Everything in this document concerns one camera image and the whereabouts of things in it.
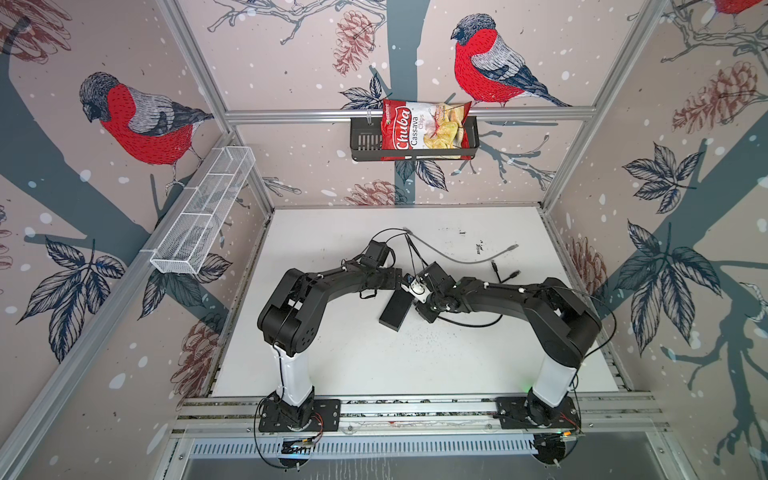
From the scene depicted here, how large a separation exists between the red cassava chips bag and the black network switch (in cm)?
46

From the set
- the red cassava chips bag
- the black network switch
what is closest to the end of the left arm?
the black network switch

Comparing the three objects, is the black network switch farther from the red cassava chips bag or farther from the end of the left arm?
the red cassava chips bag

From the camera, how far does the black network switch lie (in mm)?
897

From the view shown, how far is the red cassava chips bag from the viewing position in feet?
2.86
